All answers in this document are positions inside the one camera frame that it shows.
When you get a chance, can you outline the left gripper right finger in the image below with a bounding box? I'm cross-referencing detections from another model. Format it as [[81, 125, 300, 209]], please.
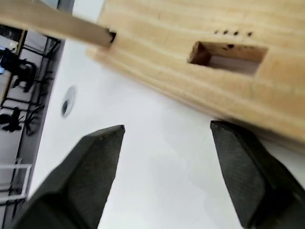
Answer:
[[210, 120, 305, 229]]

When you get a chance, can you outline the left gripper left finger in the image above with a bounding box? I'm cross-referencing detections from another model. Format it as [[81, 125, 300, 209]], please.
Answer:
[[6, 125, 126, 229]]

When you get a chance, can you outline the black office chair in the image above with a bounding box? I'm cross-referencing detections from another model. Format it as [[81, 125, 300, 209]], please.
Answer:
[[1, 49, 54, 94], [0, 104, 45, 136]]

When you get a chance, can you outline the wooden leg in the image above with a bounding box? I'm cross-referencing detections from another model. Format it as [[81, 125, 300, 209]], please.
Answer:
[[0, 0, 117, 47]]

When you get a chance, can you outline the wooden seat board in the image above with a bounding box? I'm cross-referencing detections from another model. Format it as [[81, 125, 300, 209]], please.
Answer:
[[86, 0, 305, 150]]

